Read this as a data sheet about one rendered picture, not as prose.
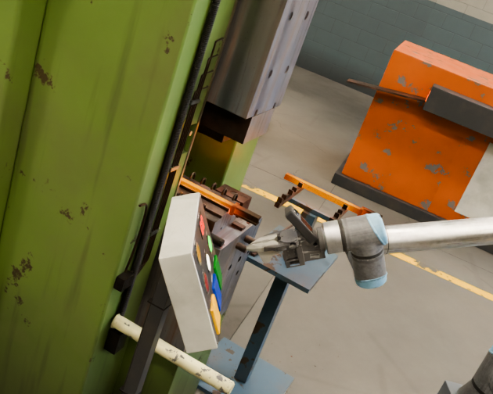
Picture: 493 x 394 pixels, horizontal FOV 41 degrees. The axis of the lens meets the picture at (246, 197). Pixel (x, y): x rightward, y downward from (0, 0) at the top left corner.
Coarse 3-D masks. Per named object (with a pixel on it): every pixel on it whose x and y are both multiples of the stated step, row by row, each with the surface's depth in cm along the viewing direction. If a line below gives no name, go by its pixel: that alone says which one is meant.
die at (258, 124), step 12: (204, 108) 208; (216, 108) 206; (204, 120) 209; (216, 120) 207; (228, 120) 206; (240, 120) 204; (252, 120) 204; (264, 120) 216; (228, 132) 207; (240, 132) 205; (252, 132) 209; (264, 132) 222
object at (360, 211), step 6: (288, 174) 279; (288, 180) 279; (294, 180) 278; (300, 180) 278; (306, 186) 276; (312, 186) 276; (318, 192) 275; (324, 192) 274; (324, 198) 275; (330, 198) 274; (336, 198) 273; (342, 204) 272; (348, 204) 271; (354, 210) 271; (360, 210) 269; (366, 210) 269
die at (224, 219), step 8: (184, 176) 239; (200, 184) 237; (184, 192) 227; (192, 192) 229; (216, 192) 236; (208, 200) 227; (208, 208) 223; (216, 208) 225; (224, 208) 226; (208, 216) 220; (216, 216) 222; (224, 216) 223; (232, 216) 233; (208, 224) 219; (216, 224) 220; (224, 224) 228; (216, 232) 224
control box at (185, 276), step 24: (168, 216) 171; (192, 216) 168; (168, 240) 158; (192, 240) 156; (168, 264) 152; (192, 264) 152; (168, 288) 155; (192, 288) 155; (192, 312) 158; (192, 336) 161; (216, 336) 163
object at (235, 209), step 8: (184, 184) 231; (192, 184) 231; (200, 192) 229; (208, 192) 230; (216, 200) 228; (224, 200) 228; (232, 208) 225; (240, 208) 226; (240, 216) 226; (248, 216) 225; (256, 216) 224; (256, 224) 224
